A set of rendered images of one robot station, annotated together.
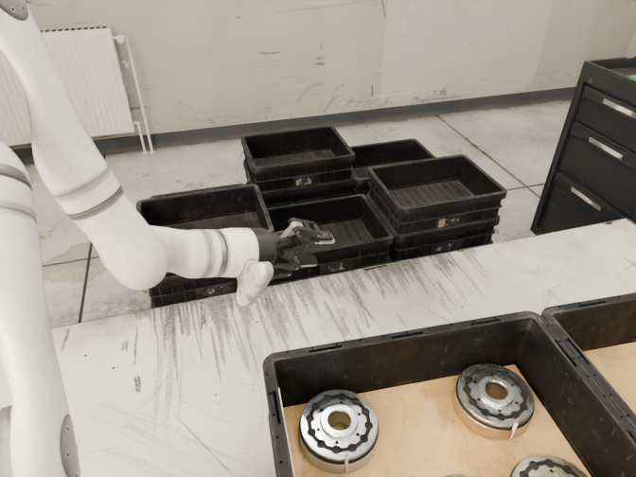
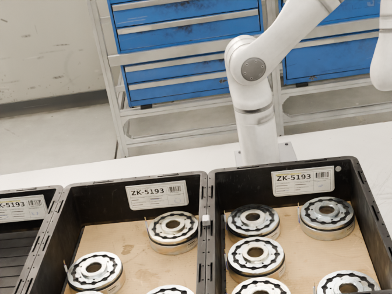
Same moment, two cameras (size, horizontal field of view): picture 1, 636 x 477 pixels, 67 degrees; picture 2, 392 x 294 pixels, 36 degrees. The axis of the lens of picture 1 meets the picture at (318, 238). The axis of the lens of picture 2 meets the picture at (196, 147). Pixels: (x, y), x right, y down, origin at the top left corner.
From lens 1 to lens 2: 1.09 m
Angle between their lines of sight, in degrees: 86
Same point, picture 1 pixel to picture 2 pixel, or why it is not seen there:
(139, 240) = (383, 59)
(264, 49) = not seen: outside the picture
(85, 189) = (382, 17)
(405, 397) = (359, 258)
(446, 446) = (314, 272)
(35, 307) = (286, 25)
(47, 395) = (259, 46)
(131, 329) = not seen: outside the picture
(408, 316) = not seen: outside the picture
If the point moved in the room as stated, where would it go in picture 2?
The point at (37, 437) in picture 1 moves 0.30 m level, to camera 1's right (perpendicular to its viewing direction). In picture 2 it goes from (245, 49) to (215, 113)
